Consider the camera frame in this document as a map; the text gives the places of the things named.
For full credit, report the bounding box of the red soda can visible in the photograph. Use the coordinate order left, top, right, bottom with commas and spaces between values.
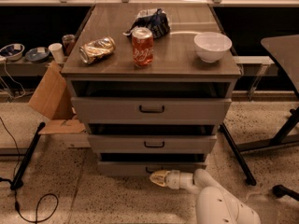
132, 27, 153, 67

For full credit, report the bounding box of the grey drawer cabinet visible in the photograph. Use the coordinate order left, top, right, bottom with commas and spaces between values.
63, 2, 240, 163

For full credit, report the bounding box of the crushed gold soda can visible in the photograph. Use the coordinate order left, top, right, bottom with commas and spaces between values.
79, 36, 116, 64

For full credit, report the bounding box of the brown glass jar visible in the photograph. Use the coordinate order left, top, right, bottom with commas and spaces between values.
62, 35, 76, 56

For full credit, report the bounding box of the brown cardboard box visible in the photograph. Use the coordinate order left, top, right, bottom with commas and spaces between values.
28, 62, 85, 134

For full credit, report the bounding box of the grey middle drawer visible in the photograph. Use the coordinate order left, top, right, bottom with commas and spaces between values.
88, 135, 217, 154

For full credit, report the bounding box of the blue chip bag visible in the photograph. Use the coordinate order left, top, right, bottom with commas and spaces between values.
123, 8, 170, 39

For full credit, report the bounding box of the grey bottom drawer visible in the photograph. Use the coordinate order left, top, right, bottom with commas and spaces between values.
97, 153, 206, 176

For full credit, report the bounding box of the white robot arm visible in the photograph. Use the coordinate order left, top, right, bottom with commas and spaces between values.
149, 169, 261, 224

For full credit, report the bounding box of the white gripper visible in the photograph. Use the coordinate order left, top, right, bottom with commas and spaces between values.
149, 170, 196, 190

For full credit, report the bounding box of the black right table leg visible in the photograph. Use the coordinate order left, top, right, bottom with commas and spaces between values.
220, 123, 257, 186

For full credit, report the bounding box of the white blue bowl on shelf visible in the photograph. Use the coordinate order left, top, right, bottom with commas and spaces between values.
0, 43, 24, 62

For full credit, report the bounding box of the black caster foot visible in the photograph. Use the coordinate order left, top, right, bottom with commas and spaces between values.
272, 185, 299, 202

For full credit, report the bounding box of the grey top drawer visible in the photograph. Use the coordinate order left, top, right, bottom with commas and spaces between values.
71, 97, 231, 125

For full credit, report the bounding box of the white paper cup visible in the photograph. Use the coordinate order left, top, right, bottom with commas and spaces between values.
49, 43, 64, 63

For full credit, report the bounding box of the grey drawer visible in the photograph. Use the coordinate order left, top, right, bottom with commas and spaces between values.
97, 153, 206, 176
88, 135, 217, 154
71, 97, 231, 125

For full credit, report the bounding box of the dark side table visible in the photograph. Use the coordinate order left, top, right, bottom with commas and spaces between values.
238, 35, 299, 151

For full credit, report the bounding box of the black left stand leg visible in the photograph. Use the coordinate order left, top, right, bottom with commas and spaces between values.
10, 122, 46, 190

